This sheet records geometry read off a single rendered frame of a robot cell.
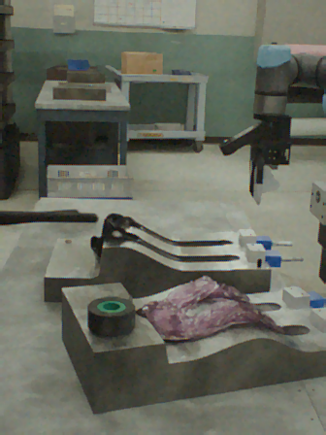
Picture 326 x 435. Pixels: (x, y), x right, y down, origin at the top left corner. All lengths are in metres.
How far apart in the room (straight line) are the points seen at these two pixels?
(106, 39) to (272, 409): 6.87
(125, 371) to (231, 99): 7.09
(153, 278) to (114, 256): 0.10
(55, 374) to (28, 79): 6.74
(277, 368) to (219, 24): 6.94
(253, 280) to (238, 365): 0.36
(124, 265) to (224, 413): 0.46
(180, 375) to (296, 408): 0.20
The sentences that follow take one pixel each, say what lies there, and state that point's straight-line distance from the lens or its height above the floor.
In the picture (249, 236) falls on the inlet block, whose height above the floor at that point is 0.92.
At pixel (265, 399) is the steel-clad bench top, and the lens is 1.15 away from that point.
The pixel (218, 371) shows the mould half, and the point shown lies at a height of 0.84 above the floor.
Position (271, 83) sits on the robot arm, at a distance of 1.51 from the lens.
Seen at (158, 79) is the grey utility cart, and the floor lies 0.83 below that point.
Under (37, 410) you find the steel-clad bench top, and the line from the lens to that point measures 1.10.
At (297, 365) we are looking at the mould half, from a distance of 1.20.
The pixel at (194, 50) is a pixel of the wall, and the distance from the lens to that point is 7.89.
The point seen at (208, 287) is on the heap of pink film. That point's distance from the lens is 1.26.
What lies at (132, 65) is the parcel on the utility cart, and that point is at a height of 0.95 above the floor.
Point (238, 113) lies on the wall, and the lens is 8.07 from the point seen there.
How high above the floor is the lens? 1.40
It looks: 17 degrees down
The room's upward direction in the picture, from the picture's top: 2 degrees clockwise
